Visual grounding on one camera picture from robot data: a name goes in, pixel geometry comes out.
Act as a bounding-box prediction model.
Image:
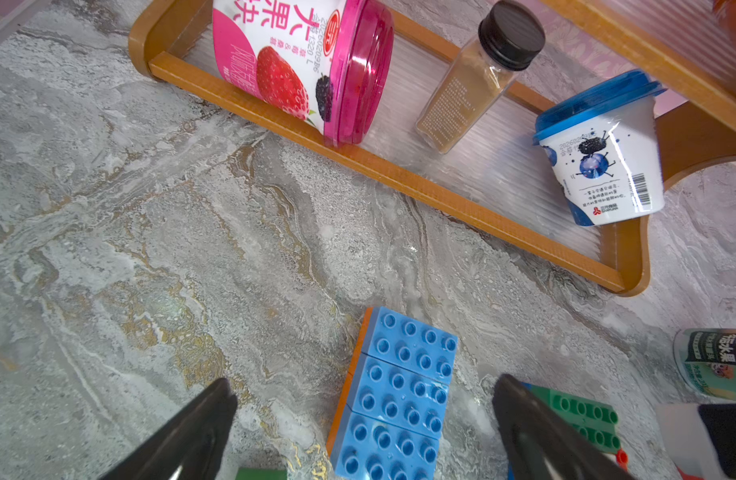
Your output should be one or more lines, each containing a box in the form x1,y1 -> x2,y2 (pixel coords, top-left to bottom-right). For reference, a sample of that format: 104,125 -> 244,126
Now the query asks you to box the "white lid green can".
673,328 -> 736,402

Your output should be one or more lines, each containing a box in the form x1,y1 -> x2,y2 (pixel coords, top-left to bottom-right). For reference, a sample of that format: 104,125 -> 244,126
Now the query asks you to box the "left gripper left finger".
103,378 -> 238,479

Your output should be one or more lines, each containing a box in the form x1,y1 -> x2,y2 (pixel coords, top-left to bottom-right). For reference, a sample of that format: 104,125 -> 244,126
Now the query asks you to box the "white black lying can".
533,69 -> 665,227

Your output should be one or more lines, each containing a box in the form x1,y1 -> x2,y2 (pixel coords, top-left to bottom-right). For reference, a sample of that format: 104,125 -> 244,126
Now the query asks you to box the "red brick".
615,449 -> 629,471

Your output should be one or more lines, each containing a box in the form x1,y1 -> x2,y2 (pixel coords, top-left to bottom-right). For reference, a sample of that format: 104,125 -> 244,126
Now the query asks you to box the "wooden three-tier shelf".
129,1 -> 736,295

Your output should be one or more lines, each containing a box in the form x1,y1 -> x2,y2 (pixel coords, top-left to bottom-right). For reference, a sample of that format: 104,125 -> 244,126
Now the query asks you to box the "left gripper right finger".
492,374 -> 632,479

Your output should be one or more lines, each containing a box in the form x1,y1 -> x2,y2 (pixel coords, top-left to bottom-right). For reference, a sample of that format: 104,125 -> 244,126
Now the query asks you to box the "light blue brick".
331,408 -> 439,479
347,354 -> 449,439
360,307 -> 459,384

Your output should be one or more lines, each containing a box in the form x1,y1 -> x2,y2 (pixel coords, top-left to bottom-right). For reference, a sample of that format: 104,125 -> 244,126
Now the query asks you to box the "small green brick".
236,467 -> 288,480

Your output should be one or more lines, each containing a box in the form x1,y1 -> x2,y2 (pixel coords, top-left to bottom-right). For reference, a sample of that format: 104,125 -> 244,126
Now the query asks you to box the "orange brick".
348,308 -> 373,376
326,373 -> 353,456

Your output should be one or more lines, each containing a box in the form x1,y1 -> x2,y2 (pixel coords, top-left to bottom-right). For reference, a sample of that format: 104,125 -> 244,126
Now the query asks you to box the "small brown jar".
416,1 -> 546,154

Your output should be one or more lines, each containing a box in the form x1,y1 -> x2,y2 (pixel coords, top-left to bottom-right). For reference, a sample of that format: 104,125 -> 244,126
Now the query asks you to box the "pink lying cup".
212,0 -> 394,146

